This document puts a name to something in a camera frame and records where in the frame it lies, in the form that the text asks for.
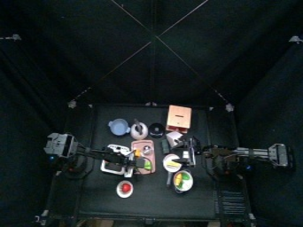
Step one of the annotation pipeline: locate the blue toy pot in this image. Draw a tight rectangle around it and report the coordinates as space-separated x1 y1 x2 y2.
107 118 131 137

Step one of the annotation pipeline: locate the tan wooden box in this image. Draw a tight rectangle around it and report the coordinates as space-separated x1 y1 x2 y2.
164 105 194 134

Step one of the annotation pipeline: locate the white toy stove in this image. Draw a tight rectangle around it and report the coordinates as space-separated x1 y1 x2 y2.
99 144 135 176

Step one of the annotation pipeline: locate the black round pan lid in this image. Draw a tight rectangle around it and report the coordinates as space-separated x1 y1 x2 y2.
148 122 166 139

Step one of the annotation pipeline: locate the white plate with yellow food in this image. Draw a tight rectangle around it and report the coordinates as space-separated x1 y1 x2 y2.
162 153 183 174

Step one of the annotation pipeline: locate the pink tray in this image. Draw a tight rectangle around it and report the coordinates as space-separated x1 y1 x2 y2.
131 139 158 176

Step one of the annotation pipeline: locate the small white cube box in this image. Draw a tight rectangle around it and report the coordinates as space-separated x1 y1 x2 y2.
164 131 184 148

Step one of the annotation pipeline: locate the white plate with tomato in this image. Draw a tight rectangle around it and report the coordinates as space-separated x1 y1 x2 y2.
115 180 135 199

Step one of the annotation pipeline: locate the green toy food piece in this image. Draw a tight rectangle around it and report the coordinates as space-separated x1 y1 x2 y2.
180 172 192 186

